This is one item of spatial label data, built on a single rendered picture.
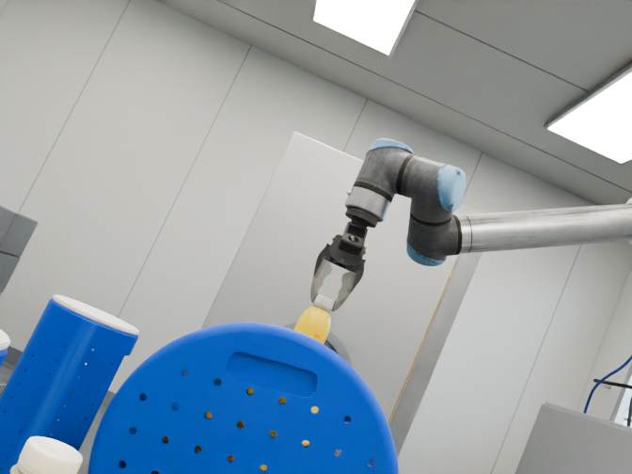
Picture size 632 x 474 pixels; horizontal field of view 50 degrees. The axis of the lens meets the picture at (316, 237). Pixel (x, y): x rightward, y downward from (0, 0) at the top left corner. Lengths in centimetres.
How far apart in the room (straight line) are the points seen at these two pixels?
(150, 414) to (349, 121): 560
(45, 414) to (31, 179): 438
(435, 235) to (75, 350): 110
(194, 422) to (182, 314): 526
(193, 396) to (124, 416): 6
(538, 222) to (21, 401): 146
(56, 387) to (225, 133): 429
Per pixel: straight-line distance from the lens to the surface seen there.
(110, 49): 647
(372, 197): 141
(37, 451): 49
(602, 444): 330
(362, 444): 64
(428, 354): 208
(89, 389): 209
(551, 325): 639
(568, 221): 158
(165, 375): 65
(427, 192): 139
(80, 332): 204
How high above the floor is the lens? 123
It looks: 8 degrees up
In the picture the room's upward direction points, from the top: 24 degrees clockwise
